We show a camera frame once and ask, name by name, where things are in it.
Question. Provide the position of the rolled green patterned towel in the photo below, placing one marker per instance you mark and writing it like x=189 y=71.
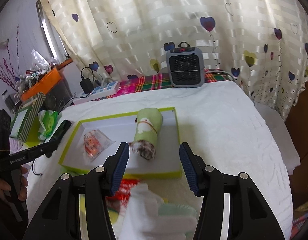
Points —
x=148 y=126

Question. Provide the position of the black power adapter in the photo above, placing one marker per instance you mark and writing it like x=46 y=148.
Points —
x=86 y=84

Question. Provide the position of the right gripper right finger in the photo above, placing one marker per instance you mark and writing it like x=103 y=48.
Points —
x=250 y=216

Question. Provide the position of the pink flower branches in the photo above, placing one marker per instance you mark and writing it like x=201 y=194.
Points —
x=7 y=73

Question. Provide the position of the clear orange snack packet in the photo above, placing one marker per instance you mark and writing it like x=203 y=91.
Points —
x=95 y=142

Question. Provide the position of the black smartphone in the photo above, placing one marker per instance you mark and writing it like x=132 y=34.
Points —
x=56 y=138

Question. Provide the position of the green striped gift box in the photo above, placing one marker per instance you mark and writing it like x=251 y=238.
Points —
x=24 y=118

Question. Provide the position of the plaid colourful cloth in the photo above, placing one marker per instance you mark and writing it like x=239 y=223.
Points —
x=162 y=81

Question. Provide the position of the grey portable heater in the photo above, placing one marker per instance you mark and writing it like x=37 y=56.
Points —
x=185 y=66

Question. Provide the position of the cream heart pattern curtain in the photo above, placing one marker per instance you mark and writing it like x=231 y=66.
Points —
x=262 y=43

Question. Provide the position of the white blue power strip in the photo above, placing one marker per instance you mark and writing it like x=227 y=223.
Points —
x=98 y=93

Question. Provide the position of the brown wooden cabinet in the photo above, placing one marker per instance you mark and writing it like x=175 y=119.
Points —
x=297 y=125

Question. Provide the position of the yellow green flat box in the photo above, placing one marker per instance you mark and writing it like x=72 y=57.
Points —
x=34 y=137

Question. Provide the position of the orange storage box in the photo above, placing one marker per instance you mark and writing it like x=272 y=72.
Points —
x=44 y=85

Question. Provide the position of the white cloth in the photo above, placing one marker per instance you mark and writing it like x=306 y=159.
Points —
x=154 y=217

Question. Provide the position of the red tassel knot ornament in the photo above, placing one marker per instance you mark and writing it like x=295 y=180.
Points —
x=120 y=199

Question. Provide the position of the green white tissue pack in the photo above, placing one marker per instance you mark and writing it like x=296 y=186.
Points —
x=48 y=121

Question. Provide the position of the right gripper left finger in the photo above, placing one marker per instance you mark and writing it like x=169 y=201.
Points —
x=58 y=215

